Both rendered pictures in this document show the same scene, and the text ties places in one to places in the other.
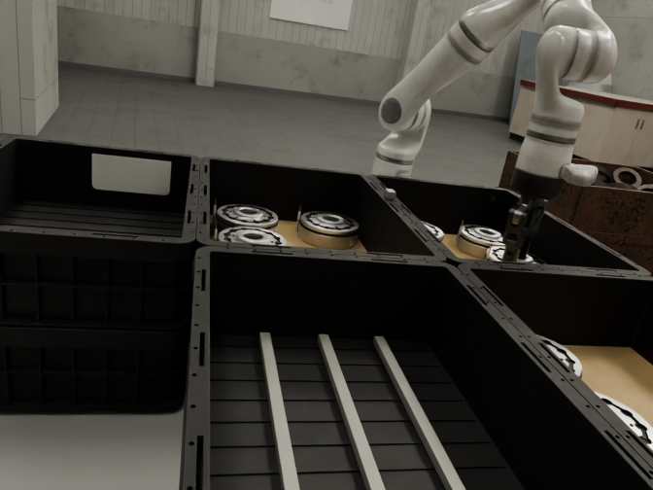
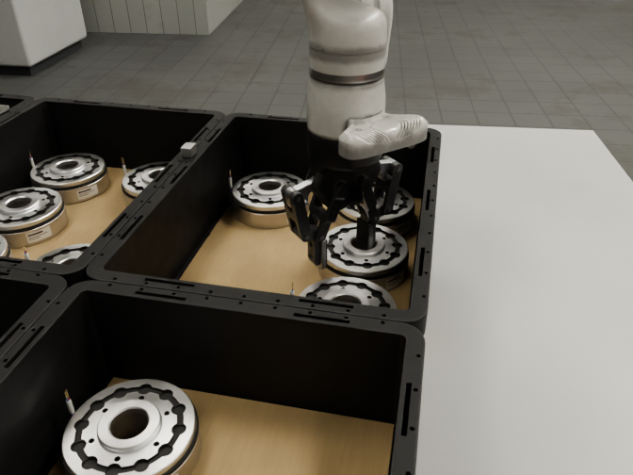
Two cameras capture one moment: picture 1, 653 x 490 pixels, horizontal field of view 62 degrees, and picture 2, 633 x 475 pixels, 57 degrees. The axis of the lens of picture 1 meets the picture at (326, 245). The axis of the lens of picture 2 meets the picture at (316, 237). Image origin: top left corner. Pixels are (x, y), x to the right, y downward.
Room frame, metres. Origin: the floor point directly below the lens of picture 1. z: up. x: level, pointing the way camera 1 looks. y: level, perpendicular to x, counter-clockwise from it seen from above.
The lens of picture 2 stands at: (0.35, -0.52, 1.23)
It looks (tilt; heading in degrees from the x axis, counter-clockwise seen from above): 33 degrees down; 27
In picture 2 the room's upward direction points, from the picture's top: straight up
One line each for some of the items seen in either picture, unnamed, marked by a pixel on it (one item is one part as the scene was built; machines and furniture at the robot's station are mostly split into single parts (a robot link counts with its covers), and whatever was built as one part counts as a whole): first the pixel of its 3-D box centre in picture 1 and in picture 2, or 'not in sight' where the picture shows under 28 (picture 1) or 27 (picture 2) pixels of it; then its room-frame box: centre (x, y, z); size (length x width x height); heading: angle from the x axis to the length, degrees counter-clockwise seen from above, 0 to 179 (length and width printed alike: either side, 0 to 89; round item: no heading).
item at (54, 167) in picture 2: (248, 212); (67, 166); (0.86, 0.14, 0.86); 0.05 x 0.05 x 0.01
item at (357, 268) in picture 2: (517, 260); (363, 248); (0.86, -0.32, 0.86); 0.10 x 0.10 x 0.01
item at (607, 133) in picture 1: (618, 129); not in sight; (8.86, -4.18, 0.47); 2.52 x 2.04 x 0.95; 111
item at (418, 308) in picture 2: (486, 223); (299, 196); (0.84, -0.25, 0.92); 0.40 x 0.30 x 0.02; 15
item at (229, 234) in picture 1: (252, 240); (20, 207); (0.75, 0.11, 0.86); 0.10 x 0.10 x 0.01
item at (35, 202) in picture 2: (253, 237); (19, 204); (0.75, 0.11, 0.86); 0.05 x 0.05 x 0.01
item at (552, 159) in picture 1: (558, 155); (357, 100); (0.83, -0.32, 1.05); 0.11 x 0.09 x 0.06; 59
